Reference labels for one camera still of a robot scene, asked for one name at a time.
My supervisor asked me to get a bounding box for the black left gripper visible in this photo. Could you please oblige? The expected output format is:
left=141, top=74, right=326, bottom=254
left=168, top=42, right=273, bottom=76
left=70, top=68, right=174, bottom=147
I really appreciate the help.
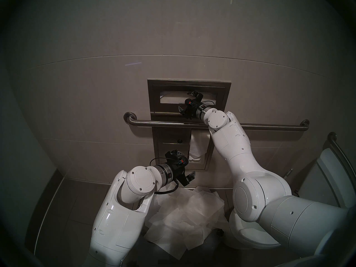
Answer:
left=166, top=150, right=196, bottom=187

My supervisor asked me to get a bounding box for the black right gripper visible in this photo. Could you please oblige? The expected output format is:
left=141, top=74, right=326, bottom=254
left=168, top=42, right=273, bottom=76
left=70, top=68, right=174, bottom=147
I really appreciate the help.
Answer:
left=178, top=91, right=205, bottom=120

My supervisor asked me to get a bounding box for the stack of seat covers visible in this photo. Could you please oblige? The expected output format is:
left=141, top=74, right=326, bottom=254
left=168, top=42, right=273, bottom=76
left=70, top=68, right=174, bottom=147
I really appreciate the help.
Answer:
left=160, top=91, right=217, bottom=105

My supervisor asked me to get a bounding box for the pile of paper seat covers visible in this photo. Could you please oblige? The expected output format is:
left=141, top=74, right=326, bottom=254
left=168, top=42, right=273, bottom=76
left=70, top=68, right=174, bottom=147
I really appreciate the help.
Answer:
left=143, top=186, right=225, bottom=260

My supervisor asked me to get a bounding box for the long steel grab bar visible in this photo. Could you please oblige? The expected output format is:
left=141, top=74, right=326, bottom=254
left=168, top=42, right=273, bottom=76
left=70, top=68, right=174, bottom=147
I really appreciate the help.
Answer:
left=124, top=112, right=310, bottom=131

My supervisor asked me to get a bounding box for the short steel grab bar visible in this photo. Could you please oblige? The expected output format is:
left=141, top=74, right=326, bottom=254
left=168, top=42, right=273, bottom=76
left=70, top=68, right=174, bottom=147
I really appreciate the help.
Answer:
left=327, top=132, right=356, bottom=183

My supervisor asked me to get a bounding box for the stainless steel wall dispenser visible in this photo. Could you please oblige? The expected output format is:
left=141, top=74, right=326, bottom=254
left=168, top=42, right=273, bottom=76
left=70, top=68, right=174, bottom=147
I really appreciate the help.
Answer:
left=147, top=79, right=231, bottom=172

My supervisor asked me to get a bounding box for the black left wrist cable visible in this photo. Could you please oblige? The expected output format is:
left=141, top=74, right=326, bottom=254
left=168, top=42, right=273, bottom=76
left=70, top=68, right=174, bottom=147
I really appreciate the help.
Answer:
left=150, top=157, right=179, bottom=195

